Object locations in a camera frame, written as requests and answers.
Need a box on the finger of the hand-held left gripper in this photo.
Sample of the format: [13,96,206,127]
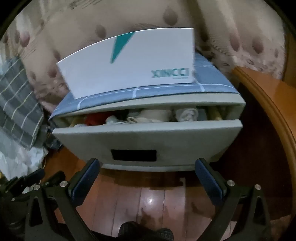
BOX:
[5,169,45,202]
[45,171,67,186]

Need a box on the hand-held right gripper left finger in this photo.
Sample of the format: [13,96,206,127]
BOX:
[24,158,100,241]

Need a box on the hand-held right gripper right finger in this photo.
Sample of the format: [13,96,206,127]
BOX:
[195,158,272,241]

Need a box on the grey fronted wooden drawer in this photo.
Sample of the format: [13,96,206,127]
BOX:
[52,105,243,172]

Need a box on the red underwear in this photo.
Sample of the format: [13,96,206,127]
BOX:
[84,112,102,126]

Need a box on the white ribbed underwear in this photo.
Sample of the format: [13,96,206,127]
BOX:
[127,109,173,123]

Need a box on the white cardboard box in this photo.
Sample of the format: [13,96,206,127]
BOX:
[56,28,197,100]

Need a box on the person's dark checked leg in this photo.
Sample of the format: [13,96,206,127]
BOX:
[118,221,174,241]

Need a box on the grey plaid cloth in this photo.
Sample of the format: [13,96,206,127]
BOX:
[0,56,45,149]

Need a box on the grey nightstand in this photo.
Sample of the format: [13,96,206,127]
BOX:
[50,93,246,123]

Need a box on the orange wooden furniture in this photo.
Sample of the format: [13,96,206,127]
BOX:
[231,66,296,163]

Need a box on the leaf print curtain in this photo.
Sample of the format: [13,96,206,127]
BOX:
[5,0,292,116]

